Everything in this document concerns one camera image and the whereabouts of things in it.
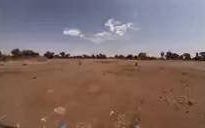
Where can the red-brown dirt ground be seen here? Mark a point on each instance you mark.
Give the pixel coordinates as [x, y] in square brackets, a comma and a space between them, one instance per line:
[100, 90]

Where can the row of trees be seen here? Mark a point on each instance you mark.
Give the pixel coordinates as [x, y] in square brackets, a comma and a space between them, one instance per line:
[50, 54]

